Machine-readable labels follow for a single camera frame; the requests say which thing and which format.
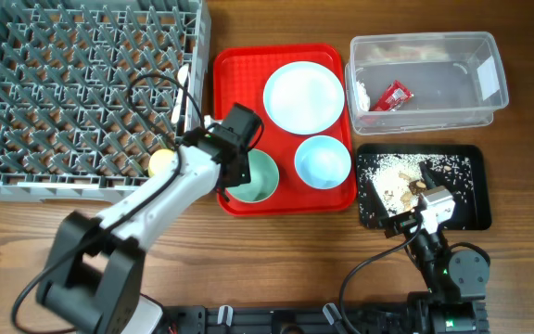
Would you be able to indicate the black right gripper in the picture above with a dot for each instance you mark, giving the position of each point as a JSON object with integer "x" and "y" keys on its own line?
{"x": 379, "y": 215}

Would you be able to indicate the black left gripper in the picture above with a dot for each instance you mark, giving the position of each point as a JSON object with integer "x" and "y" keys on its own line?
{"x": 245, "y": 176}

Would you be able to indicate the green bowl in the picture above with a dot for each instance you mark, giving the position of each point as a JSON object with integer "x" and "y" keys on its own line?
{"x": 264, "y": 179}

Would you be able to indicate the yellow plastic cup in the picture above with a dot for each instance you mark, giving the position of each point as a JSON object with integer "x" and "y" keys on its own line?
{"x": 160, "y": 162}

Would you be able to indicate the small light blue bowl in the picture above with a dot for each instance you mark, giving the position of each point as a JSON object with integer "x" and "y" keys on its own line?
{"x": 322, "y": 162}

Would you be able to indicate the large light blue plate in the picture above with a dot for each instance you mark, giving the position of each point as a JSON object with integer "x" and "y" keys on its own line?
{"x": 303, "y": 98}

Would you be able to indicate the white plastic spoon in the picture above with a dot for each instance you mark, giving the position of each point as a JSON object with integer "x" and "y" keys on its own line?
{"x": 182, "y": 77}

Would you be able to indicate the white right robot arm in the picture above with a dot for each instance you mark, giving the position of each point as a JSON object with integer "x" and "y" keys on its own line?
{"x": 455, "y": 275}

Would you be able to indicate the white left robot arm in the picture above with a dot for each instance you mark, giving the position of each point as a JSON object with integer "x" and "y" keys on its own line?
{"x": 94, "y": 271}

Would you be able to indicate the black waste tray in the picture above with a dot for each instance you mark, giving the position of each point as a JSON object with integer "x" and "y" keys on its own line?
{"x": 482, "y": 202}

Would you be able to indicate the clear plastic waste bin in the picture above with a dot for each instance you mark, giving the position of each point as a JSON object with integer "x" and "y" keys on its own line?
{"x": 457, "y": 80}

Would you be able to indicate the grey dishwasher rack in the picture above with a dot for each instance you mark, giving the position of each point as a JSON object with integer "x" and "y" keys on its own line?
{"x": 87, "y": 90}

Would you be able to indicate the food scraps and rice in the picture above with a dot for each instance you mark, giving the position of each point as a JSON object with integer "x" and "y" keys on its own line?
{"x": 398, "y": 182}

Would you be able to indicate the red plastic tray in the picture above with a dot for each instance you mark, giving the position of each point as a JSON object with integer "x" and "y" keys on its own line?
{"x": 239, "y": 76}

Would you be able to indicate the red sauce packet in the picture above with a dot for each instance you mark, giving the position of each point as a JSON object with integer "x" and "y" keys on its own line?
{"x": 393, "y": 97}

